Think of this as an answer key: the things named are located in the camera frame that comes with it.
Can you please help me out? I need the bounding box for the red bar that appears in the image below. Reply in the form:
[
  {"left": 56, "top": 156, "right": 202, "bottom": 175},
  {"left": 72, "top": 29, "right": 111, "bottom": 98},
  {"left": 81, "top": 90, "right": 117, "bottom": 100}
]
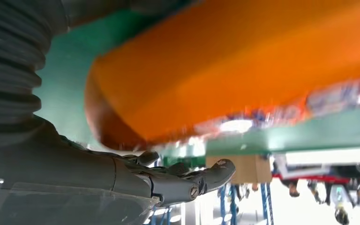
[{"left": 271, "top": 173, "right": 360, "bottom": 186}]

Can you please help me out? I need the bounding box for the brown cardboard box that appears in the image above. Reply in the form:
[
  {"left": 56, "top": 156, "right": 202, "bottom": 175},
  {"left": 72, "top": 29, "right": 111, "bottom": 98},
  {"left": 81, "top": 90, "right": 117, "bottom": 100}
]
[{"left": 205, "top": 154, "right": 273, "bottom": 185}]

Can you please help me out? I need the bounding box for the white table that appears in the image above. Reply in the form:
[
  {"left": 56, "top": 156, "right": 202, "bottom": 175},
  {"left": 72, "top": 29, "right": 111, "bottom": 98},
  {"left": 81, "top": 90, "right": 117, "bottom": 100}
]
[{"left": 273, "top": 146, "right": 360, "bottom": 181}]

